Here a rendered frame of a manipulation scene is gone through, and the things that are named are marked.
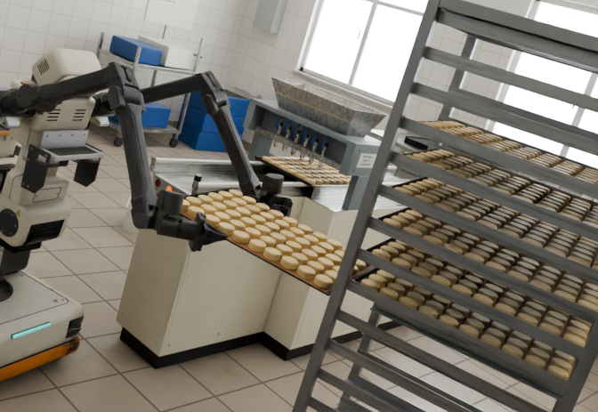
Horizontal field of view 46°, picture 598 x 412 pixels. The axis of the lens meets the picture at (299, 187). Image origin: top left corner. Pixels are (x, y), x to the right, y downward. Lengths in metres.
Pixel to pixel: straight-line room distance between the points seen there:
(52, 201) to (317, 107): 1.38
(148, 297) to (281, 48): 5.01
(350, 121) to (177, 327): 1.24
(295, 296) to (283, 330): 0.20
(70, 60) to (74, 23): 4.57
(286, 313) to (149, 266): 0.78
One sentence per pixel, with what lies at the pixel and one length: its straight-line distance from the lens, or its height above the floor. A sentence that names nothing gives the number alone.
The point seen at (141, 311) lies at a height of 0.22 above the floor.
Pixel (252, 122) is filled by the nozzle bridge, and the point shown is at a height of 1.06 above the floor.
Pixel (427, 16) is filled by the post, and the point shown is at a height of 1.76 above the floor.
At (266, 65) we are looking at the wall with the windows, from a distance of 8.02.
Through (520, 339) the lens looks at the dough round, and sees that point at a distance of 1.97.
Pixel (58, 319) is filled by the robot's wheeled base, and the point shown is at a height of 0.25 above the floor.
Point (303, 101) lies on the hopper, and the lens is 3.58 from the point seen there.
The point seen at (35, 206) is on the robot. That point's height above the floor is 0.75.
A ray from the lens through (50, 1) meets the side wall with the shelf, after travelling 7.03.
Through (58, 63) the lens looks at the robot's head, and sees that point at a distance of 2.59.
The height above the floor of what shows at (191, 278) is 0.46.
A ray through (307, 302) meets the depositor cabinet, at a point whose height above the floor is 0.35.
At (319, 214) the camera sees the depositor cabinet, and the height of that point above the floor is 0.79.
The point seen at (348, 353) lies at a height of 0.87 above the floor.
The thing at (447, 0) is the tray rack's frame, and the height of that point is 1.81.
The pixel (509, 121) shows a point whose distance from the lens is 1.74.
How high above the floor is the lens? 1.70
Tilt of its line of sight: 14 degrees down
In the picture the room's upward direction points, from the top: 17 degrees clockwise
